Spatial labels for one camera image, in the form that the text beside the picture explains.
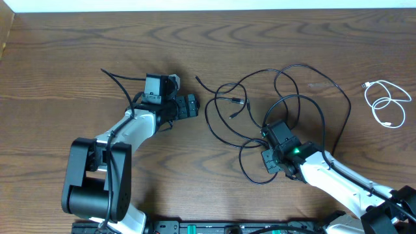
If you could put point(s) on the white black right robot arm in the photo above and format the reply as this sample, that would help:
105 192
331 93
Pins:
375 208

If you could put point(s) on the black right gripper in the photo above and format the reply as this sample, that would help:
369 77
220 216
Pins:
271 168

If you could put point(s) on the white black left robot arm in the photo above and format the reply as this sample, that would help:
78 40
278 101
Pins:
97 184

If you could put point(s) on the light wooden side board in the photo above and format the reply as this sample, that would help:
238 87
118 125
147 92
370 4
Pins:
6 21

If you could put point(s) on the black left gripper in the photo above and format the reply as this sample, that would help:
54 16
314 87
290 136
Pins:
184 112

